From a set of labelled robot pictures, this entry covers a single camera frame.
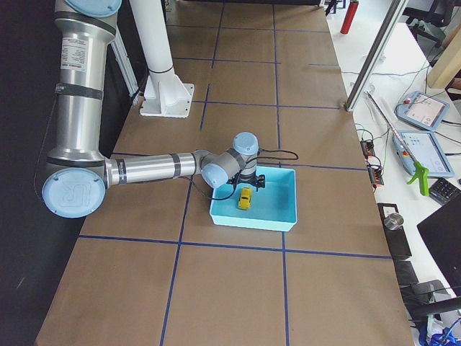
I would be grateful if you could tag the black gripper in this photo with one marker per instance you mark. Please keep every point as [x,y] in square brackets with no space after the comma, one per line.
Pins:
[247,179]

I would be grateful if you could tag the yellow beetle toy car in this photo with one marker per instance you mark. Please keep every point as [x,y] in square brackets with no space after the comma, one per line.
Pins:
[244,201]

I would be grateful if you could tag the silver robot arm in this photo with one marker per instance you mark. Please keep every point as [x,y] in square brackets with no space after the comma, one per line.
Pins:
[80,167]

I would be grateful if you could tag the light blue plastic bin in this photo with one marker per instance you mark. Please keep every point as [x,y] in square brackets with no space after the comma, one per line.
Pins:
[273,207]

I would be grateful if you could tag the orange black connector box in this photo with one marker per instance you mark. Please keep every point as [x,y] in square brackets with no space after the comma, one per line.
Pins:
[367,148]

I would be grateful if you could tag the small metal cup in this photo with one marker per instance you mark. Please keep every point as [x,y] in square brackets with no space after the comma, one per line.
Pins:
[393,221]

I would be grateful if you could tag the near teach pendant tablet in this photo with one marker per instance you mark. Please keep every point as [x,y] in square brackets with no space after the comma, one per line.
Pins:
[425,147]

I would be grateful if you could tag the teach pendant tablet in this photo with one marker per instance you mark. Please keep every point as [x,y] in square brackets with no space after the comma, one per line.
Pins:
[422,111]
[425,147]

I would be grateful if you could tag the far teach pendant tablet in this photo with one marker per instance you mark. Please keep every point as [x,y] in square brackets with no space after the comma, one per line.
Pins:
[422,111]

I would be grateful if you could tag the black computer keyboard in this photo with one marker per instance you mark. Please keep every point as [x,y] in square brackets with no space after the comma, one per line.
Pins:
[443,191]

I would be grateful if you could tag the red fire extinguisher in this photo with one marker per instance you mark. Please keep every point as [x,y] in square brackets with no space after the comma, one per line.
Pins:
[349,17]

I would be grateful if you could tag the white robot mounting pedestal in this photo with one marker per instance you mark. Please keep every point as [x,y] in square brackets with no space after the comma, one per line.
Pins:
[165,94]

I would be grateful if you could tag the green handled reacher grabber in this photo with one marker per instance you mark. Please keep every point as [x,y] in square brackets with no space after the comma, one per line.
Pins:
[421,172]

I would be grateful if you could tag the aluminium frame post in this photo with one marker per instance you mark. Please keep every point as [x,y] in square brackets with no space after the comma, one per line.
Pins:
[383,35]

